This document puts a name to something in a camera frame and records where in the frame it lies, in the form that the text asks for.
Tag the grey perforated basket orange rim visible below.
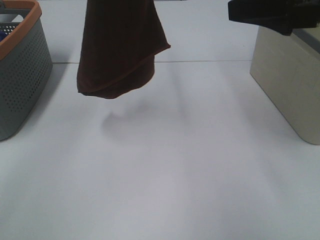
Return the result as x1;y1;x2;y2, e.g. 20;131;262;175
0;0;53;141

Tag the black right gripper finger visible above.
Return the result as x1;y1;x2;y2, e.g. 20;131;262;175
227;0;320;36

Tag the blue cloth in basket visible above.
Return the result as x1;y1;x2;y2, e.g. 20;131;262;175
0;31;7;42

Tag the beige bin grey rim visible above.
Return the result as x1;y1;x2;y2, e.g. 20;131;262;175
250;27;320;145

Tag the brown towel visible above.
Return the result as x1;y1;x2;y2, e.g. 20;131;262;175
76;0;171;99

